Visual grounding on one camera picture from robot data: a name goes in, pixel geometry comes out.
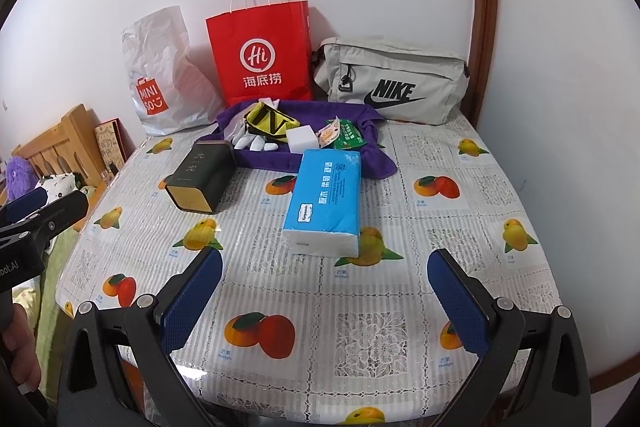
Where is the blue tissue pack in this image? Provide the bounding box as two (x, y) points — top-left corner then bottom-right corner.
(281, 148), (363, 258)

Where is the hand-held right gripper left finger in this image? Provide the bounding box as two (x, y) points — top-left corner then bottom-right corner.
(56, 247), (224, 427)

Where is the patterned book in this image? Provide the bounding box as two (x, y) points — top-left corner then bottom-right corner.
(94, 119), (128, 172)

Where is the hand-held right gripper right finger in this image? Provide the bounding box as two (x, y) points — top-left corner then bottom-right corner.
(427, 248), (591, 427)

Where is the purple towel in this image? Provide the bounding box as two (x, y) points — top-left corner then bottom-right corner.
(195, 99), (399, 180)

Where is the grey waist bag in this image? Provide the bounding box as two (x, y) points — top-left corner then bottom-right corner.
(312, 37), (472, 126)

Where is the green packet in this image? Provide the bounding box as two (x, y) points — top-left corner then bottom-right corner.
(332, 119), (367, 152)

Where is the purple plush toy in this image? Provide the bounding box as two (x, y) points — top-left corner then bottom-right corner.
(5, 157), (38, 202)

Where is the floral white cloth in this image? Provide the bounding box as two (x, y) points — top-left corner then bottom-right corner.
(37, 174), (83, 202)

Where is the white sponge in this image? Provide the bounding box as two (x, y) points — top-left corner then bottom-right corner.
(285, 125), (321, 152)

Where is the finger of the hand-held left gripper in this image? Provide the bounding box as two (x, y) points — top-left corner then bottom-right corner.
(0, 189), (90, 242)
(5, 187), (48, 220)

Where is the wooden headboard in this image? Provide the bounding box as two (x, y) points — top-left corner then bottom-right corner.
(12, 103), (108, 192)

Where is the white plastic shopping bag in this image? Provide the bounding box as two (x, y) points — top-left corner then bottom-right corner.
(121, 6), (223, 136)

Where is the yellow black pouch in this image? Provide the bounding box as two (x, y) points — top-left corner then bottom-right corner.
(243, 102), (302, 140)

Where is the red paper shopping bag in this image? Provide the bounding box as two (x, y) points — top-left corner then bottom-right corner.
(206, 0), (315, 108)

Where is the orange sachet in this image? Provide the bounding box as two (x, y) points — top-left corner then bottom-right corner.
(317, 117), (343, 150)

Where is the person's left hand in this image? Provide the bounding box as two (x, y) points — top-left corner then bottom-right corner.
(0, 304), (43, 390)

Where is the black tin box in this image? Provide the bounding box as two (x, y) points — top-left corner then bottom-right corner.
(165, 139), (238, 214)

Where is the white sock with green cuff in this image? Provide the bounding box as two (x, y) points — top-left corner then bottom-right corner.
(225, 109), (256, 140)

